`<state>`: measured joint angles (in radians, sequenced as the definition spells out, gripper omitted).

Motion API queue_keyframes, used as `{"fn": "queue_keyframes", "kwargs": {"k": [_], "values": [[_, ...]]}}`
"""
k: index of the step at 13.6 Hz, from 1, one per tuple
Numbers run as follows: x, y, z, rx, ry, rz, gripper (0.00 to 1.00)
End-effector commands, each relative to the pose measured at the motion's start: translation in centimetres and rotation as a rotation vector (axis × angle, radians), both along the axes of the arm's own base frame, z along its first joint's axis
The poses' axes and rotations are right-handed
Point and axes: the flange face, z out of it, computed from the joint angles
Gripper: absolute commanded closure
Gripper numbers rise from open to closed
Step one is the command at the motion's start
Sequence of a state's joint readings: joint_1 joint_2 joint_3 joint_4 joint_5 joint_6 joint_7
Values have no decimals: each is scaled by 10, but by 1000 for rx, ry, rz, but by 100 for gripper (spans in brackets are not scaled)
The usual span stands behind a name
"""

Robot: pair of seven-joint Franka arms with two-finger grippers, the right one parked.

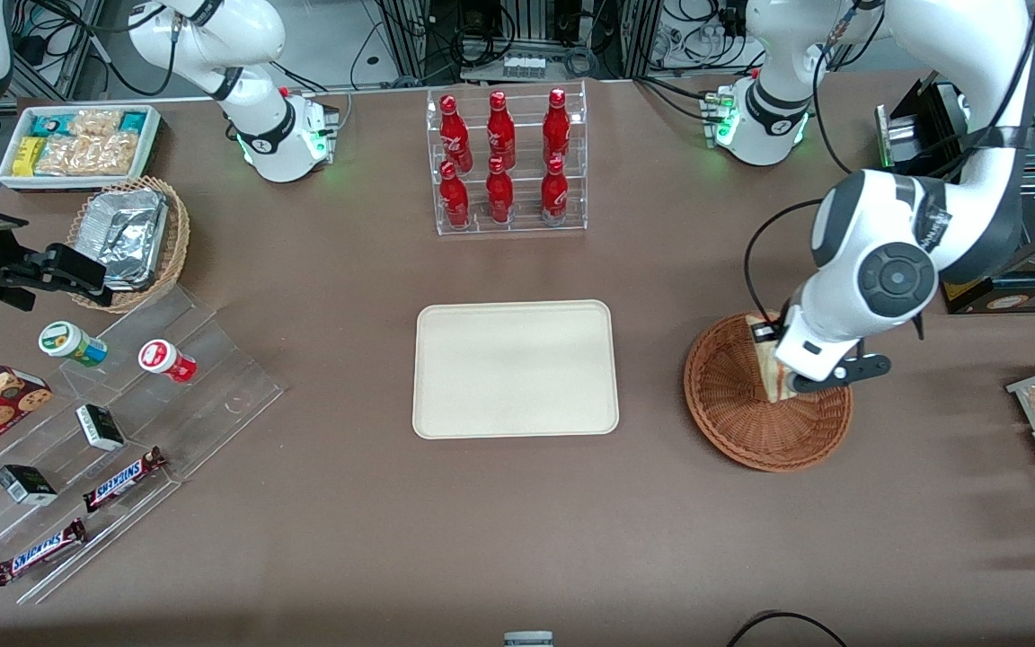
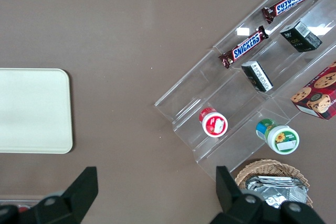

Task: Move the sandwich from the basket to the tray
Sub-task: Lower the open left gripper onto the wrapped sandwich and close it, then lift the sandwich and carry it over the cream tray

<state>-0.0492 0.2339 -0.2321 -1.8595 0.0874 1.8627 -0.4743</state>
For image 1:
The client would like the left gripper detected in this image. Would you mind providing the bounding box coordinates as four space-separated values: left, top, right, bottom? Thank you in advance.
750 302 892 394

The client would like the triangle sandwich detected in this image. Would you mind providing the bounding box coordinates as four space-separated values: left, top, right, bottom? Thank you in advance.
745 312 799 403

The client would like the small tan wicker basket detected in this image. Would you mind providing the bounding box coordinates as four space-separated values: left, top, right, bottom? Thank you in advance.
68 176 190 314

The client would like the large brown wicker basket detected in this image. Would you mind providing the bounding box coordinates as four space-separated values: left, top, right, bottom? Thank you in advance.
684 312 854 473

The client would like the cream plastic tray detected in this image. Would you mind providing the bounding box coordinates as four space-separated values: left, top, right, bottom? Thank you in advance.
413 300 620 440

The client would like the aluminium foil container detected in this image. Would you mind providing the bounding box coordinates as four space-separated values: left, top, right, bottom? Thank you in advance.
95 187 170 291

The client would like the green lidded cup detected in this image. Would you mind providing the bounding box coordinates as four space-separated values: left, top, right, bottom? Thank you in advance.
39 322 109 368

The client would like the large clear cracker bag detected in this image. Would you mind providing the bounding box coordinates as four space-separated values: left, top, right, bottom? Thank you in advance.
32 132 141 177

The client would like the red lidded cup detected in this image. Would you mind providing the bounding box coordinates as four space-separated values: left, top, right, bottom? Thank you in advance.
138 340 198 385

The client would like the yellow snack packet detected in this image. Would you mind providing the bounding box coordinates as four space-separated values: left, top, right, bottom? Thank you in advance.
13 137 47 177

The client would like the white plastic snack bin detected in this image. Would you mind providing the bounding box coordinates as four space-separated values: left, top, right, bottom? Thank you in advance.
0 104 162 191

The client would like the small clear cracker bag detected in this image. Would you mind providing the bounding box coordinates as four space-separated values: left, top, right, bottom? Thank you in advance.
68 110 123 138

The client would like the small black box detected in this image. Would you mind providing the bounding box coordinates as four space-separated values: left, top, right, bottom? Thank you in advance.
0 465 58 506
75 404 126 452

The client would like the clear acrylic stepped stand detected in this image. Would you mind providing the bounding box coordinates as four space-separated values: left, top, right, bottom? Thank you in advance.
0 284 285 605

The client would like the Snickers chocolate bar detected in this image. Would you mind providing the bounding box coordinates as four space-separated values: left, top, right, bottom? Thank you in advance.
0 518 89 587
83 447 167 513

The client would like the black food warmer cabinet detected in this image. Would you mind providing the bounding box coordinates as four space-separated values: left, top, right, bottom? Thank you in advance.
875 36 1035 315

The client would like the red soda bottle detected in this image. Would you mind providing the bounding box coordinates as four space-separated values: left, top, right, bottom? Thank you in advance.
543 88 571 165
439 95 472 173
438 161 471 227
540 158 570 223
487 91 517 169
485 156 515 224

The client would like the clear acrylic bottle rack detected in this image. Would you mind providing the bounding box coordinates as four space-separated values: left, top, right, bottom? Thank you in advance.
426 81 588 236

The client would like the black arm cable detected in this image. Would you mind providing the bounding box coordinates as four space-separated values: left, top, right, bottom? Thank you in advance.
744 0 1035 320

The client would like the black cable loop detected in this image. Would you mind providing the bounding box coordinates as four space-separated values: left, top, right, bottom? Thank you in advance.
726 611 849 647

